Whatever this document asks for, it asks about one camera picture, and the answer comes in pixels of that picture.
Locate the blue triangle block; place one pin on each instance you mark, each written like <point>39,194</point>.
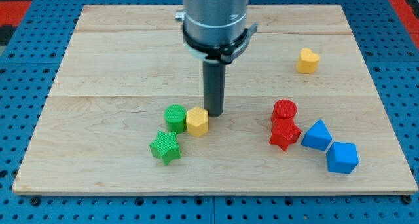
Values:
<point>317,137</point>

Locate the yellow heart block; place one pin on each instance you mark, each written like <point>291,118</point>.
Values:
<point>308,61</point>

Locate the yellow hexagon block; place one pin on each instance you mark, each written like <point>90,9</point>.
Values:
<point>197,121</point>

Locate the red cylinder block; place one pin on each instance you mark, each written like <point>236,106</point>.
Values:
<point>284,109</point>

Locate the green star block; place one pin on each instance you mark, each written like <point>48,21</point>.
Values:
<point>165,147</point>

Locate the red star block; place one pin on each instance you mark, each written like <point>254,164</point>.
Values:
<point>284,132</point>

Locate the wooden board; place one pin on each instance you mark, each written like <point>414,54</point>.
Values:
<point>126,63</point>

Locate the green cylinder block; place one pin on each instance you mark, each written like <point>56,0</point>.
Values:
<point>175,118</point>

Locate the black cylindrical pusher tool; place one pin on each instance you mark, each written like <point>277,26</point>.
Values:
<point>214,85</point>

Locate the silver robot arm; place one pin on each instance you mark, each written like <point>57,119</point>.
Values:
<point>214,22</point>

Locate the blue cube block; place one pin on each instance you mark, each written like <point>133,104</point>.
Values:
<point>342,157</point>

